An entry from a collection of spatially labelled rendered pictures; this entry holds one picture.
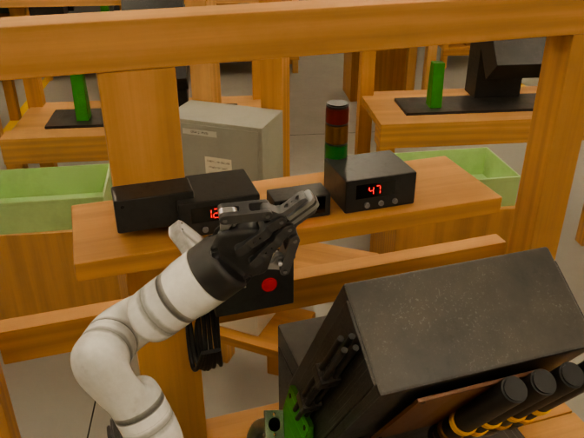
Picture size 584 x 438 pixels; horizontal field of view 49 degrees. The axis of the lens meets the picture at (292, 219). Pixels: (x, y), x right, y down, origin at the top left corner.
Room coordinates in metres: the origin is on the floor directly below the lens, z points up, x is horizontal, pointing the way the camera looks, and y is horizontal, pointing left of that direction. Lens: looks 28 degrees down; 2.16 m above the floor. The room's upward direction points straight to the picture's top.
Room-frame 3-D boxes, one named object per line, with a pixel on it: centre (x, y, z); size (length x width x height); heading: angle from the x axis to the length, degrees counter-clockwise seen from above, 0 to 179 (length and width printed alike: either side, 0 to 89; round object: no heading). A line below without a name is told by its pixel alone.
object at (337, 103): (1.32, -0.10, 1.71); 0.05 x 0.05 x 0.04
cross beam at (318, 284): (1.35, 0.04, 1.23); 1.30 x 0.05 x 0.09; 108
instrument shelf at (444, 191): (1.25, 0.01, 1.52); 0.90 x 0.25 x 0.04; 108
